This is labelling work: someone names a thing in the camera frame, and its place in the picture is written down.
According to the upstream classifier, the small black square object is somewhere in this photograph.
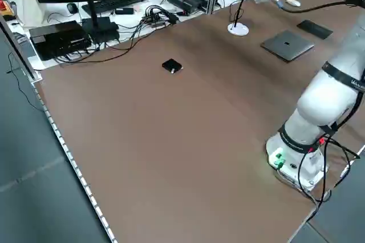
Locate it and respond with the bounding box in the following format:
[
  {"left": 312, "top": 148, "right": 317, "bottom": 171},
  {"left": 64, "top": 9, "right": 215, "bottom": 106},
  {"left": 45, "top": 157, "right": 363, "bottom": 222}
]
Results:
[{"left": 161, "top": 58, "right": 184, "bottom": 75}]

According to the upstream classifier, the silver closed laptop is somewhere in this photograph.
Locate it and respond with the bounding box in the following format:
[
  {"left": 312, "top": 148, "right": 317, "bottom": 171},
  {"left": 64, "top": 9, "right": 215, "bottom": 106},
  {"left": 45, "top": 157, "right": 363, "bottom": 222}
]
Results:
[{"left": 259, "top": 29, "right": 315, "bottom": 62}]

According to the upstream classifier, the black mouse pad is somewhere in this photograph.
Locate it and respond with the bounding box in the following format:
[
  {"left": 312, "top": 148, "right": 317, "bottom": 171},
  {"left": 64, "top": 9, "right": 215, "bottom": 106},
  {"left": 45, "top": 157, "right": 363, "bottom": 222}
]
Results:
[{"left": 296, "top": 19, "right": 334, "bottom": 41}]

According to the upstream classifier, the black usb hub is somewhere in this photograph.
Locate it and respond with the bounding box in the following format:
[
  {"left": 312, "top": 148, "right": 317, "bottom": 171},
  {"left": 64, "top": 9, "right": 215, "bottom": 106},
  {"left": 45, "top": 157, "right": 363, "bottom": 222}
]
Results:
[{"left": 141, "top": 5, "right": 180, "bottom": 28}]

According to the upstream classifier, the small black flat device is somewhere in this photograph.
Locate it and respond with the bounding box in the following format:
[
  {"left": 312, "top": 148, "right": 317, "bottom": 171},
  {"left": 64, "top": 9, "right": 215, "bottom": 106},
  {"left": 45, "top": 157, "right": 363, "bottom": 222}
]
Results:
[{"left": 114, "top": 7, "right": 135, "bottom": 16}]

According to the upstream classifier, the black keyboard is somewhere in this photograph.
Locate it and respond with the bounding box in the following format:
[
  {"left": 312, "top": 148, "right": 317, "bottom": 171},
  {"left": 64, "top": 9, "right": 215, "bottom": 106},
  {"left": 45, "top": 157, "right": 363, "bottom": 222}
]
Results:
[{"left": 82, "top": 0, "right": 148, "bottom": 13}]

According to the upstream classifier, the black box device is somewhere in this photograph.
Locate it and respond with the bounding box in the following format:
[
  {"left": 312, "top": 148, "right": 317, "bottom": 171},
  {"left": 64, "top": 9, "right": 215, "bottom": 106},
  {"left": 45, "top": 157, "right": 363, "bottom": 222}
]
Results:
[{"left": 29, "top": 20, "right": 92, "bottom": 62}]

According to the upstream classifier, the white side table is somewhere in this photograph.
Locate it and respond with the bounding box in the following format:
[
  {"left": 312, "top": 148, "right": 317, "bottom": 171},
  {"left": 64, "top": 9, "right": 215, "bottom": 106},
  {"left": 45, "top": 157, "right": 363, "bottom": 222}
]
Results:
[{"left": 0, "top": 0, "right": 294, "bottom": 70}]

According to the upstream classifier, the black arm base cable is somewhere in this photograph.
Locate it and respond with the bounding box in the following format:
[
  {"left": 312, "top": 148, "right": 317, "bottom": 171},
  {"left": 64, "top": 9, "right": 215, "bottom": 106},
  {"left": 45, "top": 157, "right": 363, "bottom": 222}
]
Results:
[{"left": 297, "top": 133, "right": 360, "bottom": 204}]

